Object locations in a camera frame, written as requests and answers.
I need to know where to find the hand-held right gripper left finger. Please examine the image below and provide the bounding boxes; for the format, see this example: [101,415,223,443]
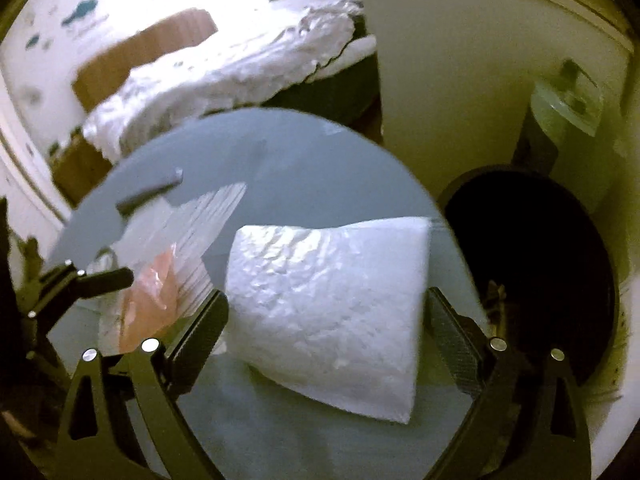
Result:
[52,287,231,480]

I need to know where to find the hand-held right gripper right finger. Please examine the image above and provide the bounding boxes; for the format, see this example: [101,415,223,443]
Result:
[424,286,594,480]

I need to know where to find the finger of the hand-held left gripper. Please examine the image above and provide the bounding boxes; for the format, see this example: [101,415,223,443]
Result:
[22,259,136,322]

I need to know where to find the pink plastic bag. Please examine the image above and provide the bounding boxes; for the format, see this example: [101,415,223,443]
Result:
[116,244,182,354]

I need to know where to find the white paper napkin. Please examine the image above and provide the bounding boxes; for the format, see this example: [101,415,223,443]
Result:
[224,216,434,426]

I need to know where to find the clear striped plastic wrapper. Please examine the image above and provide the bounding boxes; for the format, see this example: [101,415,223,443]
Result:
[99,181,249,322]

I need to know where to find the brown wooden headboard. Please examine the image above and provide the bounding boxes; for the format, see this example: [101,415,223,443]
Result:
[71,7,219,112]

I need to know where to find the white quilted blanket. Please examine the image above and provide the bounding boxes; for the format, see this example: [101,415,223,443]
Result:
[81,0,365,162]

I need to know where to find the clear plastic holder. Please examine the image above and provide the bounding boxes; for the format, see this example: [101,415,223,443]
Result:
[529,59,604,137]

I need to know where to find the dark bed base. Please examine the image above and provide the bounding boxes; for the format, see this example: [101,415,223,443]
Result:
[270,35,382,128]

